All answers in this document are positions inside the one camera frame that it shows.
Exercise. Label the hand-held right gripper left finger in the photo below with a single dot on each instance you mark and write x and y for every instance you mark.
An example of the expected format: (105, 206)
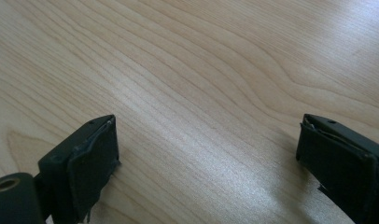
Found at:
(85, 165)

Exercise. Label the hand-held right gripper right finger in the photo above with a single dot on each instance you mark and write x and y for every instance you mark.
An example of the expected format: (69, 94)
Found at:
(340, 165)

